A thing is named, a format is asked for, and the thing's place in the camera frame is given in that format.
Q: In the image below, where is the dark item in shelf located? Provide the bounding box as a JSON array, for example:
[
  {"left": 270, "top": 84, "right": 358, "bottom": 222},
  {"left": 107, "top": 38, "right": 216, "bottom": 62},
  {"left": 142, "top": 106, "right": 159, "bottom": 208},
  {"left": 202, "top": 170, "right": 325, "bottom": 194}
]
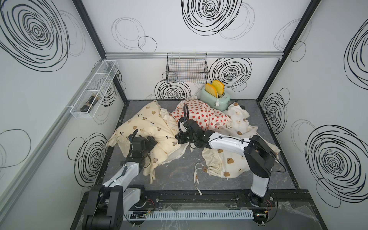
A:
[{"left": 80, "top": 95, "right": 99, "bottom": 112}]

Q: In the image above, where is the yellow toast slice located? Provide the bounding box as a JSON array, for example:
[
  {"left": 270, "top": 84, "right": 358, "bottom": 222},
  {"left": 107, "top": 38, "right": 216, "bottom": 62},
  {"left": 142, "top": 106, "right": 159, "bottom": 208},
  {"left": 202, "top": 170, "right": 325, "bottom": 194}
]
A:
[
  {"left": 205, "top": 83, "right": 218, "bottom": 98},
  {"left": 212, "top": 80, "right": 225, "bottom": 96}
]

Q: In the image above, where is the rear yellow toast slice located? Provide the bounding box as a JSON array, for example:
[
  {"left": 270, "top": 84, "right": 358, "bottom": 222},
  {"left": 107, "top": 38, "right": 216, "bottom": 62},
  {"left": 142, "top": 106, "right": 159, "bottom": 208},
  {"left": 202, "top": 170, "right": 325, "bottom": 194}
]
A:
[{"left": 212, "top": 80, "right": 225, "bottom": 96}]

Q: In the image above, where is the white slotted cable duct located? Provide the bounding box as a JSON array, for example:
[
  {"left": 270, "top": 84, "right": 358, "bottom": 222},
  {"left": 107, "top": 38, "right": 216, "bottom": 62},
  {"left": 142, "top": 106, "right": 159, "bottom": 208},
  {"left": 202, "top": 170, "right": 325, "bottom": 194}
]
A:
[{"left": 125, "top": 210, "right": 254, "bottom": 221}]

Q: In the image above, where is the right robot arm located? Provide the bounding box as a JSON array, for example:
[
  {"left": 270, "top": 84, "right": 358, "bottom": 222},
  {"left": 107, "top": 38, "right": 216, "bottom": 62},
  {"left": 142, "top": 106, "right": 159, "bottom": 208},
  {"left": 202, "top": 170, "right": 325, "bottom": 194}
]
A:
[{"left": 176, "top": 117, "right": 277, "bottom": 207}]

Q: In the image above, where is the white wire shelf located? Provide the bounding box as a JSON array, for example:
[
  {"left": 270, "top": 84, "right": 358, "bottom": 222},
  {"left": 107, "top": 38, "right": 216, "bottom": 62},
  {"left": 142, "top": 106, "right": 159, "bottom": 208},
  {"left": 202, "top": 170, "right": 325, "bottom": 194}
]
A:
[{"left": 71, "top": 59, "right": 119, "bottom": 118}]

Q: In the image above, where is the mint green toaster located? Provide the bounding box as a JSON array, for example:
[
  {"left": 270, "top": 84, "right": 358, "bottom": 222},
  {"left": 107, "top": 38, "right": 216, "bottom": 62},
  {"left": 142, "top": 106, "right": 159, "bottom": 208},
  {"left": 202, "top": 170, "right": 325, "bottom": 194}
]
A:
[{"left": 200, "top": 88, "right": 231, "bottom": 111}]

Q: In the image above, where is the front yellow toast slice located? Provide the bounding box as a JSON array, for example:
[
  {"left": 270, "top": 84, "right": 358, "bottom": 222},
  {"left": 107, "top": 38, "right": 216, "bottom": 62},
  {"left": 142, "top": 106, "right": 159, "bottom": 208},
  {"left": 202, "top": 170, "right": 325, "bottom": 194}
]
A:
[{"left": 205, "top": 83, "right": 218, "bottom": 98}]

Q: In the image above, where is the strawberry print pillow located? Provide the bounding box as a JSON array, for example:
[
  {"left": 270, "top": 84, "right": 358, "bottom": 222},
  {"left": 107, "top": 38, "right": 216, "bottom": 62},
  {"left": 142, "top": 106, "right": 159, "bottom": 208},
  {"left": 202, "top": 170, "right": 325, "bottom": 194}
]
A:
[{"left": 171, "top": 99, "right": 232, "bottom": 131}]

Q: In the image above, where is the cream bear pillow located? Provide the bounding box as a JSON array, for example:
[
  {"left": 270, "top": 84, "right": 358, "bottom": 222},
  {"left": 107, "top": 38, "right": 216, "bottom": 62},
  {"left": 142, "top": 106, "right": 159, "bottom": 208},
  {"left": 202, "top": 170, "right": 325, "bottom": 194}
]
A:
[{"left": 106, "top": 101, "right": 188, "bottom": 184}]

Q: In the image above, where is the cream bear pillowcase right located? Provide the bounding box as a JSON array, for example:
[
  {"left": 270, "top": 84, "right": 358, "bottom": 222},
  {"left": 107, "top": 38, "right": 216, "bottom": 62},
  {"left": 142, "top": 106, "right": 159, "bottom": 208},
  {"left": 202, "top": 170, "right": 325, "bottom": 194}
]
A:
[{"left": 191, "top": 102, "right": 281, "bottom": 179}]

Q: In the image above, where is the black wire basket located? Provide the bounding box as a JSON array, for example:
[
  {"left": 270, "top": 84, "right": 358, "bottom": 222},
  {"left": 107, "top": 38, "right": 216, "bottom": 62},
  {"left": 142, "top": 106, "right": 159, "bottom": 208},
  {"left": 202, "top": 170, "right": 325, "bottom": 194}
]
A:
[{"left": 165, "top": 52, "right": 209, "bottom": 84}]

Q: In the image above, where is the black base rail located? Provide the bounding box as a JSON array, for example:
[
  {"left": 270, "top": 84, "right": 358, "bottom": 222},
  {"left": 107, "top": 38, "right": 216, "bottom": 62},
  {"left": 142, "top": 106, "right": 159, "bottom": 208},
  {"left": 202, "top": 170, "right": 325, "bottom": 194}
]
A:
[{"left": 132, "top": 189, "right": 312, "bottom": 210}]

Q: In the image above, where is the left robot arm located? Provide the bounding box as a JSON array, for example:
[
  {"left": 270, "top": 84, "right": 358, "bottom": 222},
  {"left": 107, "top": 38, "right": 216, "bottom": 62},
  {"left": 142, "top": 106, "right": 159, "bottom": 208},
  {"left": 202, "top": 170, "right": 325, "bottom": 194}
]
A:
[{"left": 82, "top": 134, "right": 157, "bottom": 230}]

